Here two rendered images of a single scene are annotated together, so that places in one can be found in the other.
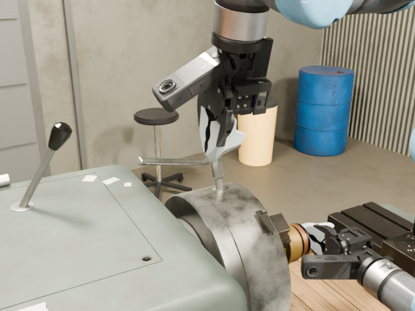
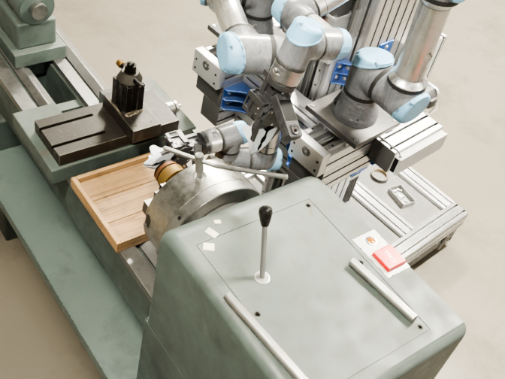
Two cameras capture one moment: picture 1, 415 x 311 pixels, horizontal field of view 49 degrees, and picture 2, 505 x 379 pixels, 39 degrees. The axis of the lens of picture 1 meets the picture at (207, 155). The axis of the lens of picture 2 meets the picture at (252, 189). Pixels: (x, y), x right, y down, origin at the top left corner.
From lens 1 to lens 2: 1.91 m
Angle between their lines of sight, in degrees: 87
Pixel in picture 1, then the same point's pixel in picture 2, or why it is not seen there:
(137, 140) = not seen: outside the picture
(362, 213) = (59, 133)
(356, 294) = (140, 175)
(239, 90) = not seen: hidden behind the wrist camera
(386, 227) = (86, 125)
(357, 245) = (185, 139)
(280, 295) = not seen: hidden behind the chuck
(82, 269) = (325, 230)
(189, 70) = (288, 113)
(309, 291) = (137, 201)
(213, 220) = (241, 183)
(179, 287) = (328, 192)
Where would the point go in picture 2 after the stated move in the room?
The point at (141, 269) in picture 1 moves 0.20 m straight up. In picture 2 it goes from (318, 207) to (339, 149)
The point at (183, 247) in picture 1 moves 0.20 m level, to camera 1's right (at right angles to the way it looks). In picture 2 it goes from (294, 190) to (282, 139)
